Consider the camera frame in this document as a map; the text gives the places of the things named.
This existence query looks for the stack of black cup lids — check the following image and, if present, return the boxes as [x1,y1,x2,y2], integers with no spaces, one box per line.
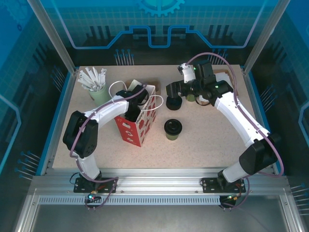
[165,95,183,111]

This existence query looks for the red white paper gift bag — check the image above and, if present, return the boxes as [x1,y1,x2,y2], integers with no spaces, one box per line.
[108,81,164,148]

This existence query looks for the black plastic cup lid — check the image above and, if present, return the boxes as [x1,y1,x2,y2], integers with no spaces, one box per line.
[164,118,183,134]

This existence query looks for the white paper sheets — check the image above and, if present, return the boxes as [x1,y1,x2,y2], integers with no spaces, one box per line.
[214,72,231,83]

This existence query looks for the brown cardboard tray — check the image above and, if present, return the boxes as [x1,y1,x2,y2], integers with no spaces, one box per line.
[213,69,239,102]

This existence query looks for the bundle of wrapped white straws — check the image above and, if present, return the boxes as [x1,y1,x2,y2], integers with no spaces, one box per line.
[77,66,108,92]

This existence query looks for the small LED circuit board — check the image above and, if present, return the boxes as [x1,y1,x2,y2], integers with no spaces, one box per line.
[87,190,101,203]
[223,193,242,203]

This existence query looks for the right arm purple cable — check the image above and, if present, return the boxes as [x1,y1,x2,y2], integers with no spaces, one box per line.
[184,52,283,211]

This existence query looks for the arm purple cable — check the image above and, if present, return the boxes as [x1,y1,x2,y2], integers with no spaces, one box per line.
[70,84,148,211]
[184,52,283,211]

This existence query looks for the blue table side rail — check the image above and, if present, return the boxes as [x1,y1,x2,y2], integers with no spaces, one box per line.
[243,71,285,176]
[36,71,73,176]

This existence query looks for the aluminium frame post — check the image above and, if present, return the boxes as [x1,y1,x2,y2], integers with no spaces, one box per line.
[27,0,78,75]
[242,0,290,75]

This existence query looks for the aluminium frame beam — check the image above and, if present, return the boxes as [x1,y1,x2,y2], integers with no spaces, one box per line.
[30,167,289,194]

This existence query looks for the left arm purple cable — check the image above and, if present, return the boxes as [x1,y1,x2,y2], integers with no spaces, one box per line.
[70,84,148,211]

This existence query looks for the slotted cable duct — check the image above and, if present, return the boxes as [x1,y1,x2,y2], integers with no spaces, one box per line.
[38,195,222,206]

